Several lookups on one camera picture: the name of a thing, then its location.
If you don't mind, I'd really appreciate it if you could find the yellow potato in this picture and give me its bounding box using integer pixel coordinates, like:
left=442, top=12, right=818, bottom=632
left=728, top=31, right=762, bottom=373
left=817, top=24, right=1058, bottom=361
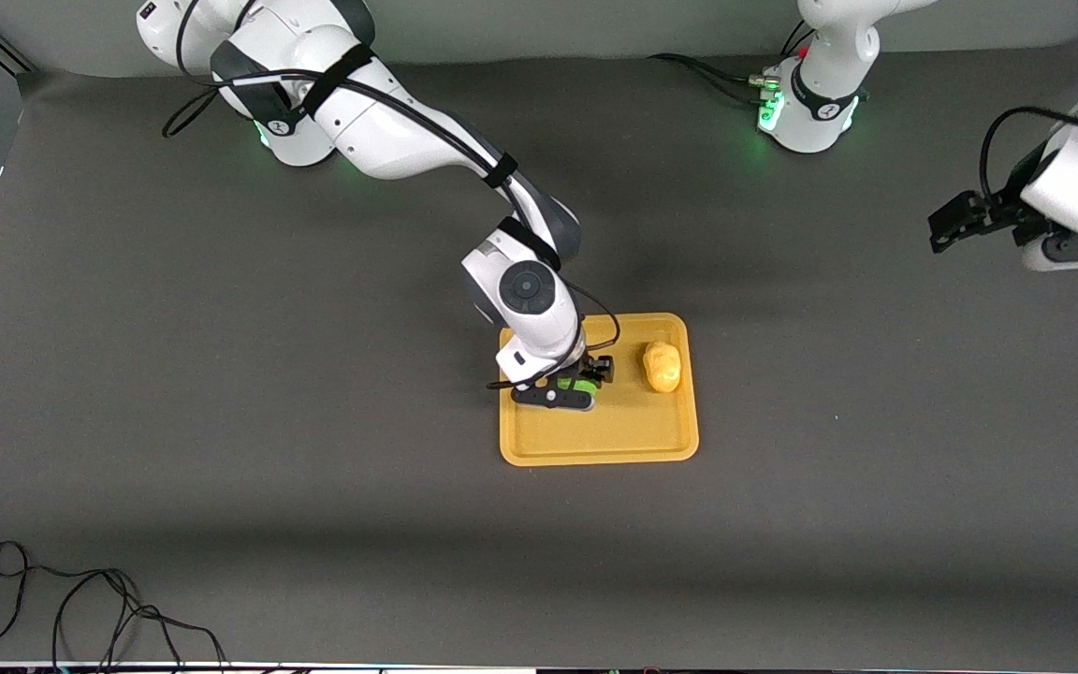
left=644, top=341, right=682, bottom=394

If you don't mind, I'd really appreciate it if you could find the yellow plastic tray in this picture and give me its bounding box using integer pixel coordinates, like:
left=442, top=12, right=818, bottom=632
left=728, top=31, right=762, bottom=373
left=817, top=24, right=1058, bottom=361
left=498, top=313, right=699, bottom=467

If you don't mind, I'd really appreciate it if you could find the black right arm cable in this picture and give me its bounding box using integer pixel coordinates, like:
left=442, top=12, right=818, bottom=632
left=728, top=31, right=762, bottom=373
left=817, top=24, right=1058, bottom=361
left=162, top=0, right=622, bottom=389

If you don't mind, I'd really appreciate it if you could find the black left arm base cable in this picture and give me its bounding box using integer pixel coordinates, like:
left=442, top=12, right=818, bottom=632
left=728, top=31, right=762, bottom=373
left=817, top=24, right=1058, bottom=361
left=647, top=51, right=779, bottom=106

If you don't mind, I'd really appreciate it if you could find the wide black velcro strap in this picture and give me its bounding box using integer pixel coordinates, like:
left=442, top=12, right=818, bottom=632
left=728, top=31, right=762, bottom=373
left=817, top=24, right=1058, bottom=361
left=303, top=42, right=376, bottom=118

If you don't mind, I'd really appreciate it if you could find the loose thin black cable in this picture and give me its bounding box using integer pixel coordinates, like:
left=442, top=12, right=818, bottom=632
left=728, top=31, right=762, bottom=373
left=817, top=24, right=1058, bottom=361
left=0, top=541, right=226, bottom=670

